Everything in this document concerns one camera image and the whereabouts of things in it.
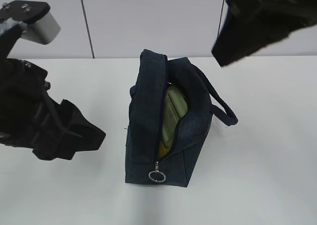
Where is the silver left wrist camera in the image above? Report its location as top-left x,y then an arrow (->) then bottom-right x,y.
0,0 -> 60,45

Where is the yellow pear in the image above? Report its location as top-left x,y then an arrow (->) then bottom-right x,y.
158,141 -> 168,159

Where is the dark blue lunch bag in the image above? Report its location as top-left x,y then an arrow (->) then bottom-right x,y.
125,50 -> 238,187

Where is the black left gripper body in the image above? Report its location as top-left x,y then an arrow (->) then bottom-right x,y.
0,59 -> 74,151

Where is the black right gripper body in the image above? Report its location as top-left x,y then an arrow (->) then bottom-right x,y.
226,0 -> 317,34

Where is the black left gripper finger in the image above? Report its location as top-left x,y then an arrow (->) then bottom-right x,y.
32,145 -> 77,161
59,100 -> 106,151

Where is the green lidded glass container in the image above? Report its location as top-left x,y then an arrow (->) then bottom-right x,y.
161,85 -> 188,152

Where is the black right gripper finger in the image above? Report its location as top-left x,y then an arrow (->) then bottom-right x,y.
211,11 -> 297,67

